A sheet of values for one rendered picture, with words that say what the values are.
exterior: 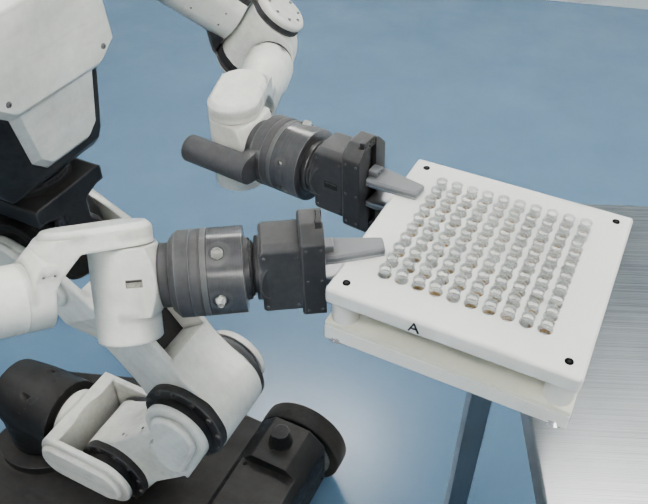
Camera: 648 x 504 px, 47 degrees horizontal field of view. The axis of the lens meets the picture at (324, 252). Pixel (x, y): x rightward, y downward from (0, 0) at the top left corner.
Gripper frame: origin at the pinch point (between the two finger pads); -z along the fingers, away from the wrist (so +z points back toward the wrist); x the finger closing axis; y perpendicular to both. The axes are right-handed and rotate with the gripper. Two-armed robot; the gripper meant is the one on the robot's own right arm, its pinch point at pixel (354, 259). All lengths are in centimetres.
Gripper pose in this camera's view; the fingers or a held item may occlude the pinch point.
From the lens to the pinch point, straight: 74.9
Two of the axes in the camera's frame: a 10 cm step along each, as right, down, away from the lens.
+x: 0.2, 7.6, 6.5
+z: -10.0, 0.8, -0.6
